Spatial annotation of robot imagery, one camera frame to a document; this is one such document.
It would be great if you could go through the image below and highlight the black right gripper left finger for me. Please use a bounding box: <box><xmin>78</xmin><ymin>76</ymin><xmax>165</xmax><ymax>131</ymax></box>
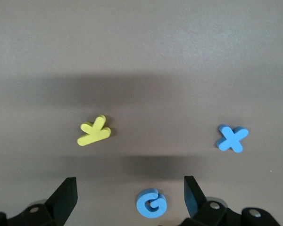
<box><xmin>0</xmin><ymin>177</ymin><xmax>79</xmax><ymax>226</ymax></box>

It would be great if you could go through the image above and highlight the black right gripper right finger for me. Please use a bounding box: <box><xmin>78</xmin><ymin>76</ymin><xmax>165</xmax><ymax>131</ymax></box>
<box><xmin>180</xmin><ymin>176</ymin><xmax>280</xmax><ymax>226</ymax></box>

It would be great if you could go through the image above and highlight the blue letter G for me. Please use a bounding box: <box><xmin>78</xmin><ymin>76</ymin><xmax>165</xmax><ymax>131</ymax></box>
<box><xmin>136</xmin><ymin>187</ymin><xmax>168</xmax><ymax>218</ymax></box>

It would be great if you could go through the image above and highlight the blue letter X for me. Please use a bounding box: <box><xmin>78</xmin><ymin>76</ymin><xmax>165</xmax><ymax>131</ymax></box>
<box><xmin>216</xmin><ymin>124</ymin><xmax>250</xmax><ymax>153</ymax></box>

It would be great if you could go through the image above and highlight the yellow letter K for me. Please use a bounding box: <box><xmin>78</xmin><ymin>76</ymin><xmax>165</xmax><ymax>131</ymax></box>
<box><xmin>77</xmin><ymin>114</ymin><xmax>113</xmax><ymax>147</ymax></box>

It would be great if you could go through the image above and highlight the brown table mat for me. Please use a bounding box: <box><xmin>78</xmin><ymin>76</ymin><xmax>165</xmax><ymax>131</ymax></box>
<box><xmin>0</xmin><ymin>0</ymin><xmax>283</xmax><ymax>226</ymax></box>

